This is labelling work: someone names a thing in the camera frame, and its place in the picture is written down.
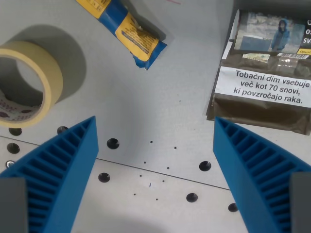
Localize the brown tobacco pouch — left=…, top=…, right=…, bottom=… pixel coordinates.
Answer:
left=206, top=9, right=311, bottom=136

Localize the blue and yellow snack bag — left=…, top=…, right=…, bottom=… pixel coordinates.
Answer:
left=76, top=0, right=168, bottom=70

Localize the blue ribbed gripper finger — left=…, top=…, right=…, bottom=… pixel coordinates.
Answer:
left=0, top=115, right=100, bottom=233
left=213, top=116, right=311, bottom=233

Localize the beige masking tape roll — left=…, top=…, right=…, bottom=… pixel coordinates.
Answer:
left=0, top=40, right=64, bottom=128

